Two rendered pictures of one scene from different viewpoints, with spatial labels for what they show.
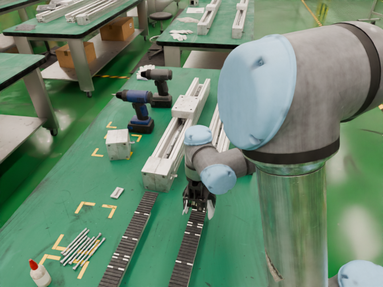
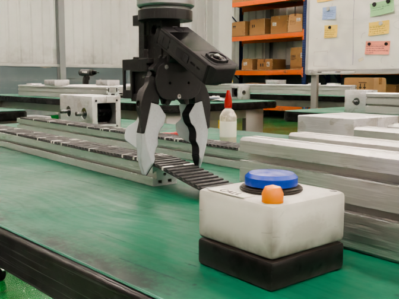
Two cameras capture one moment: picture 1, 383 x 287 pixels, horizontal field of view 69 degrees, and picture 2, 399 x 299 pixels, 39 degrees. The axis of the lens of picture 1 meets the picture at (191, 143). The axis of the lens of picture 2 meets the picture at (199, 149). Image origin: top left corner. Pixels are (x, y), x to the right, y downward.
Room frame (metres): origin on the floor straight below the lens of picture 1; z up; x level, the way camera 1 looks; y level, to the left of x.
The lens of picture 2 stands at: (1.09, -0.59, 0.92)
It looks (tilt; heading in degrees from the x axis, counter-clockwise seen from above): 7 degrees down; 127
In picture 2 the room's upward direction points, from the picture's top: straight up
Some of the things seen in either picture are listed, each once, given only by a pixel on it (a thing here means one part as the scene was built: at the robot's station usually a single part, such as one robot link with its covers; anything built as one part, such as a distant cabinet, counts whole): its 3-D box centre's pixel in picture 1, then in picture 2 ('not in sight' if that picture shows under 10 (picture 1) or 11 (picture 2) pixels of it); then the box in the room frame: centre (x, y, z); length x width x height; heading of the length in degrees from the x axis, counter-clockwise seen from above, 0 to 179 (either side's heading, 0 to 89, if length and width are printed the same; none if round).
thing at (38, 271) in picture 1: (37, 271); (228, 117); (0.40, 0.43, 0.84); 0.04 x 0.04 x 0.12
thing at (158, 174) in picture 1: (161, 175); (341, 151); (0.80, 0.12, 0.83); 0.12 x 0.09 x 0.10; 76
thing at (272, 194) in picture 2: not in sight; (272, 193); (0.90, -0.26, 0.85); 0.01 x 0.01 x 0.01
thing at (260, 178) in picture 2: not in sight; (271, 184); (0.88, -0.22, 0.84); 0.04 x 0.04 x 0.02
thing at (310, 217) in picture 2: not in sight; (278, 224); (0.88, -0.21, 0.81); 0.10 x 0.08 x 0.06; 76
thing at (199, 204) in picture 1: (197, 189); (162, 58); (0.60, -0.02, 0.95); 0.09 x 0.08 x 0.12; 166
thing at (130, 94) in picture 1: (133, 110); not in sight; (1.19, 0.28, 0.89); 0.20 x 0.08 x 0.22; 80
